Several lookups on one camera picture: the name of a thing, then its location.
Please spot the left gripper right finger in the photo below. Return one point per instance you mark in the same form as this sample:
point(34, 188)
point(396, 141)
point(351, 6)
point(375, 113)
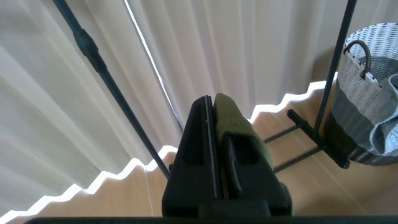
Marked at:
point(248, 186)

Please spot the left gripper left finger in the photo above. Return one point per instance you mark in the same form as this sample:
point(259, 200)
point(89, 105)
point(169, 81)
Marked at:
point(192, 161)

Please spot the green t-shirt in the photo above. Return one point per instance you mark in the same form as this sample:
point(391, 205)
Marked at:
point(228, 115)

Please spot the pale grey shorts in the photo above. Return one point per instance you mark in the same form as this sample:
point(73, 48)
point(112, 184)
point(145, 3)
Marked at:
point(388, 124)

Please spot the white laundry basket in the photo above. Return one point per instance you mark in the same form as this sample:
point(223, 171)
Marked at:
point(360, 90)

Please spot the black clothes rack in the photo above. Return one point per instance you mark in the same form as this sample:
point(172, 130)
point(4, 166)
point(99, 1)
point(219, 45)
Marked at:
point(85, 43)

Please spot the beige curtain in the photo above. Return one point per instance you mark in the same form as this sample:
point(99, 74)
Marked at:
point(248, 46)

